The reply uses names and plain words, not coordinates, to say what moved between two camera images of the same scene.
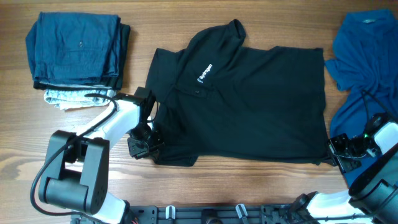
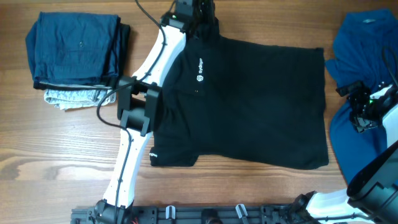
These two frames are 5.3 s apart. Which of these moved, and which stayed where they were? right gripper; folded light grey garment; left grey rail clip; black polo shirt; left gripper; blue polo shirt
Moved: left gripper; right gripper
Stayed: folded light grey garment; left grey rail clip; black polo shirt; blue polo shirt
